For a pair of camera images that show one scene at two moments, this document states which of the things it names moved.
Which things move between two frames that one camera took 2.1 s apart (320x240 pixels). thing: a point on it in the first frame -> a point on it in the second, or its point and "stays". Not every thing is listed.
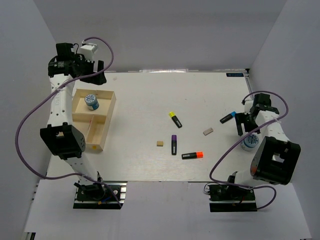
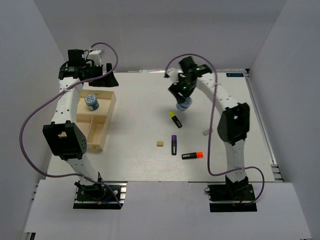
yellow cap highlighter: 173,115 stays
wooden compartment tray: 94,108 stays
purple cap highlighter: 174,145 stays
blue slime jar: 250,143 -> 184,106
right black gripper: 240,118 -> 174,90
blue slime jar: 92,101 stays
